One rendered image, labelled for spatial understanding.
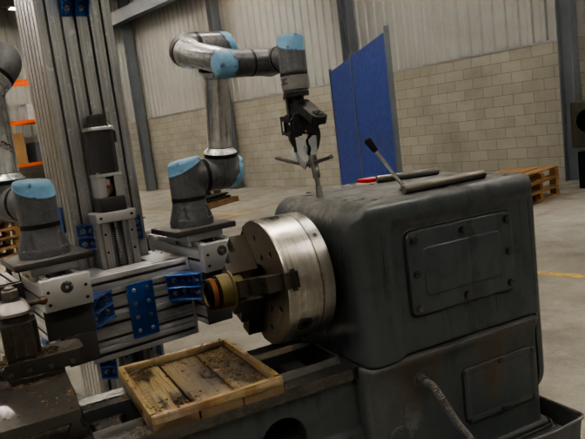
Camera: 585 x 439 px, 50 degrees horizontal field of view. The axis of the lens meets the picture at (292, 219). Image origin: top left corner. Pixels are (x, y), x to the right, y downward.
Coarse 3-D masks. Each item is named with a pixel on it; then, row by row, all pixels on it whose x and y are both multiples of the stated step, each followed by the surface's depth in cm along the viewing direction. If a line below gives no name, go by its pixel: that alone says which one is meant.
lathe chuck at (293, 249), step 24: (288, 216) 153; (264, 240) 148; (288, 240) 145; (264, 264) 151; (288, 264) 141; (312, 264) 144; (312, 288) 143; (264, 312) 156; (288, 312) 143; (312, 312) 145; (264, 336) 159; (288, 336) 147
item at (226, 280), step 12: (216, 276) 148; (228, 276) 149; (240, 276) 151; (204, 288) 150; (216, 288) 146; (228, 288) 147; (204, 300) 151; (216, 300) 146; (228, 300) 147; (240, 300) 151
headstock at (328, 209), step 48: (336, 192) 174; (384, 192) 160; (432, 192) 151; (480, 192) 156; (528, 192) 165; (336, 240) 149; (384, 240) 144; (432, 240) 152; (480, 240) 158; (528, 240) 168; (336, 288) 153; (384, 288) 145; (432, 288) 152; (480, 288) 160; (528, 288) 169; (336, 336) 157; (384, 336) 146; (432, 336) 155
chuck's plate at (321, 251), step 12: (300, 216) 153; (312, 228) 149; (312, 240) 146; (324, 252) 146; (324, 264) 145; (324, 276) 145; (324, 288) 145; (324, 300) 145; (324, 312) 147; (324, 324) 150
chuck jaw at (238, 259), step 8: (232, 240) 157; (240, 240) 158; (232, 248) 157; (240, 248) 157; (248, 248) 157; (232, 256) 155; (240, 256) 155; (248, 256) 156; (232, 264) 153; (240, 264) 154; (248, 264) 154; (256, 264) 155; (232, 272) 152; (240, 272) 153; (248, 272) 154; (256, 272) 157
